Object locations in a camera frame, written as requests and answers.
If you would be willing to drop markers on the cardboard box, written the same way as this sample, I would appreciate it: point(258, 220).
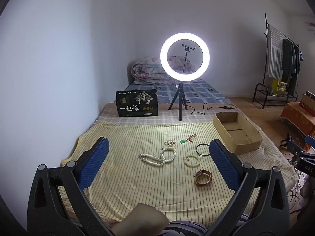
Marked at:
point(225, 125)

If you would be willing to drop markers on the dark striped cloth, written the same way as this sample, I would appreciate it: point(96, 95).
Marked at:
point(182, 229)

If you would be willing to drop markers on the orange patterned box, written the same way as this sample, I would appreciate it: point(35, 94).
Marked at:
point(295, 116)

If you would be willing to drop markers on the black tripod stand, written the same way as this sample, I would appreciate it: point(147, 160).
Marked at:
point(181, 98)

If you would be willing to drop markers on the striped towel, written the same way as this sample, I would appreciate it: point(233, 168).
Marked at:
point(274, 51)

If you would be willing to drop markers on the black phone holder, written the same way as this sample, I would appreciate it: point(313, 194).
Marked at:
point(188, 44)

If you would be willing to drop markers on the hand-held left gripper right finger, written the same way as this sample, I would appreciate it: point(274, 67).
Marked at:
point(222, 161)

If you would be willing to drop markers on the yellow striped cloth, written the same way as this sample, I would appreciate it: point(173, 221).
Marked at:
point(137, 184)

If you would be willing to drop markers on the black clothes rack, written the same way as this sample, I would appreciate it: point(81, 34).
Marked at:
point(260, 86)

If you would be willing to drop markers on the black snack bag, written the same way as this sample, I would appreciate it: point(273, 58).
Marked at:
point(136, 103)

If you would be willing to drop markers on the yellow carton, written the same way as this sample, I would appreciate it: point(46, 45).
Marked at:
point(280, 87)

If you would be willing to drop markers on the dark hanging clothes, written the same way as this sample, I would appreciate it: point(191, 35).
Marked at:
point(290, 64)

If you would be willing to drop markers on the black bangle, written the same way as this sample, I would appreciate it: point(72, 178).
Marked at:
point(197, 150)

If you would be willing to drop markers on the brown flat box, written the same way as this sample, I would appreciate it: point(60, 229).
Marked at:
point(308, 103)

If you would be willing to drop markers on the beige cloth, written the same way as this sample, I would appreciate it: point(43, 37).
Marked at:
point(140, 220)

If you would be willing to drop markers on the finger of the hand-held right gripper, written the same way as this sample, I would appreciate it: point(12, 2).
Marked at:
point(291, 143)

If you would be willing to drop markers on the folded floral quilt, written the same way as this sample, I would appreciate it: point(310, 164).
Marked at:
point(147, 68)

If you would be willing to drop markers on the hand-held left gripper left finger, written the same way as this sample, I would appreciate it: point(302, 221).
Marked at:
point(96, 161)

